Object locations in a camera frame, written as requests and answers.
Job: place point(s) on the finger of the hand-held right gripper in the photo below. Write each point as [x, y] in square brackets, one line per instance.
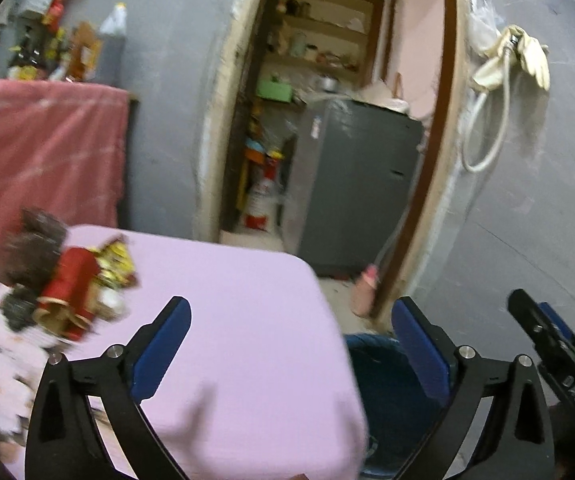
[527, 315]
[560, 325]

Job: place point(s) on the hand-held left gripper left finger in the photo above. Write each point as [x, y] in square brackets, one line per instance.
[160, 350]

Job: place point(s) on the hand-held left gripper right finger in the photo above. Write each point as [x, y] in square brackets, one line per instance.
[420, 355]

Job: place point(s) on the silver wrapper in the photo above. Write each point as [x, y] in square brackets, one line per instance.
[110, 300]

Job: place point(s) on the yellow snack packet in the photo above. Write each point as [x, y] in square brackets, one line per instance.
[117, 260]

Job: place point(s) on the brown cardboard piece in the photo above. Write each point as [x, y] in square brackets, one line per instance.
[52, 318]

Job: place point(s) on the blue plastic bucket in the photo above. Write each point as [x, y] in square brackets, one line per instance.
[382, 473]

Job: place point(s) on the dark wrapper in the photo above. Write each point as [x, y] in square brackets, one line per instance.
[17, 307]

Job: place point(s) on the pink bottle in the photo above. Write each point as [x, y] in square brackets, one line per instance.
[365, 292]

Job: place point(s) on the pink floral tablecloth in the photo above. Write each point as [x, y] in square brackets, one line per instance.
[242, 320]

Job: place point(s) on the white spray bottle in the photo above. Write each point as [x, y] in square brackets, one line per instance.
[260, 205]

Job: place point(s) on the grey washing machine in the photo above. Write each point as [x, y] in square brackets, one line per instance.
[357, 185]

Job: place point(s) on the orange plastic item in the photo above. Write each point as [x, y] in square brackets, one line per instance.
[255, 150]

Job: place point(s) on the red checked cloth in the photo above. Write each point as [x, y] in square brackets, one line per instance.
[42, 160]

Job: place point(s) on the cream rubber glove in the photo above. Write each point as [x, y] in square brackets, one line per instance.
[492, 67]
[537, 60]

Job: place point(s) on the wooden board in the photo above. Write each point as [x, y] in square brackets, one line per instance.
[397, 85]

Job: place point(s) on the white cloth pile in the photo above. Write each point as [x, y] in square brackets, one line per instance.
[377, 92]

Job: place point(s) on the green box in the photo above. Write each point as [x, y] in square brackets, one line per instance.
[273, 89]

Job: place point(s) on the metal pot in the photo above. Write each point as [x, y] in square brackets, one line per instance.
[326, 83]

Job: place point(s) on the clear hanging plastic bag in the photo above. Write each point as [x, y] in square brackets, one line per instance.
[482, 25]

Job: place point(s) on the orange packet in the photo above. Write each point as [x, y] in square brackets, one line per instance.
[85, 52]

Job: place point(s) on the white jar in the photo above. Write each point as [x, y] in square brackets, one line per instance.
[311, 52]

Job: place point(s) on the tall dark sauce bottle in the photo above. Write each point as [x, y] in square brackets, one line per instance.
[26, 52]

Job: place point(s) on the pale green jar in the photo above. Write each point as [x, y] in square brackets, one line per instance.
[297, 45]

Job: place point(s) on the wooden shelf unit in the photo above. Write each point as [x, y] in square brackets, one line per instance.
[325, 22]

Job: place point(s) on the red plastic bag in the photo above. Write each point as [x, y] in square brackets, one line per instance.
[56, 10]

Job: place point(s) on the dark jar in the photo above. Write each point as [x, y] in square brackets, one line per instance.
[292, 6]

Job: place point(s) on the wooden door frame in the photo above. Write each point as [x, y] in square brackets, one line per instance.
[217, 110]

